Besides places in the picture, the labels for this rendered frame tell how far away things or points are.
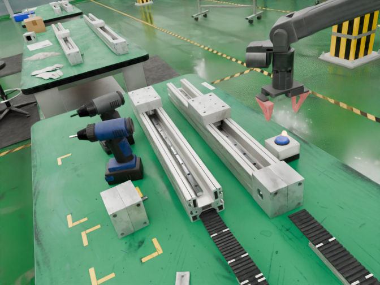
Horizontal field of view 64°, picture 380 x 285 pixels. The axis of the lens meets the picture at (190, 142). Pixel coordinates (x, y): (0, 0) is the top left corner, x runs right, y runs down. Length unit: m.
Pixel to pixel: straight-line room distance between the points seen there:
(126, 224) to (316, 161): 0.61
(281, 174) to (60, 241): 0.63
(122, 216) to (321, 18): 0.68
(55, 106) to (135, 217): 1.70
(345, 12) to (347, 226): 0.50
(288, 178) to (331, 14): 0.40
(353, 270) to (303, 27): 0.55
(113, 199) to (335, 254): 0.55
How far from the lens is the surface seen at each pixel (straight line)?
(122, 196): 0.85
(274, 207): 0.83
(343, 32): 3.98
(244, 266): 0.72
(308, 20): 0.83
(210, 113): 1.08
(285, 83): 0.90
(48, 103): 2.44
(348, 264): 0.75
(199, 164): 0.91
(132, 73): 2.46
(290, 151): 1.01
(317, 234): 0.79
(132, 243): 0.86
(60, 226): 1.01
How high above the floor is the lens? 1.41
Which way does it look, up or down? 33 degrees down
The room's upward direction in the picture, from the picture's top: 10 degrees counter-clockwise
